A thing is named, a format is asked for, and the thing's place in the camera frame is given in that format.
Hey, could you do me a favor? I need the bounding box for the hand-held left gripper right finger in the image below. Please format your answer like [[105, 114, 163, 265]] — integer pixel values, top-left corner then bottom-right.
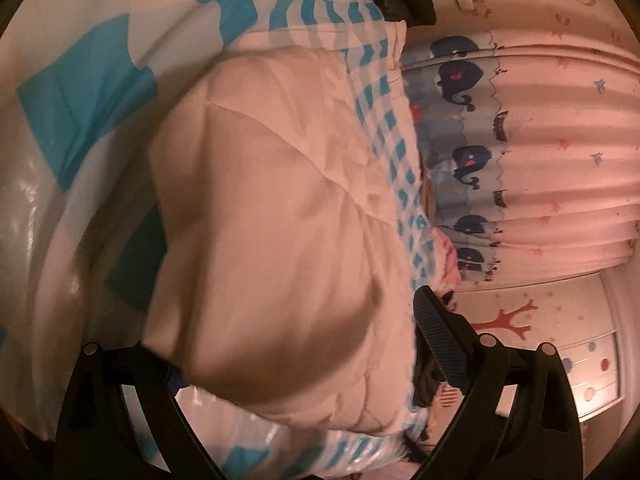
[[412, 285, 586, 480]]

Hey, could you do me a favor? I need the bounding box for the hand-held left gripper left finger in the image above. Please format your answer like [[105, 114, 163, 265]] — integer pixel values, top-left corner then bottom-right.
[[52, 341, 226, 480]]

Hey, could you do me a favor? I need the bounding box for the white quilted blanket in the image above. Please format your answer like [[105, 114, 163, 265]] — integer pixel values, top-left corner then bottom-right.
[[140, 42, 431, 436]]

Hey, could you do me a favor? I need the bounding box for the pink cloth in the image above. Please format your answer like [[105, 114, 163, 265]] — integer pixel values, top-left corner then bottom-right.
[[434, 227, 462, 291]]

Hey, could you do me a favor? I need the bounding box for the white drawer cabinet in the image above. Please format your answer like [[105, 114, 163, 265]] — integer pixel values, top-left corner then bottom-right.
[[560, 330, 626, 421]]

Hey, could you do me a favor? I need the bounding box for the whale print curtain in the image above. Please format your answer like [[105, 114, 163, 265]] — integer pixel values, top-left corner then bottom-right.
[[400, 30, 640, 291]]

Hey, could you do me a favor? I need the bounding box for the red tree wall sticker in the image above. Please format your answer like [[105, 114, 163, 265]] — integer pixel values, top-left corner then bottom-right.
[[472, 300, 541, 341]]

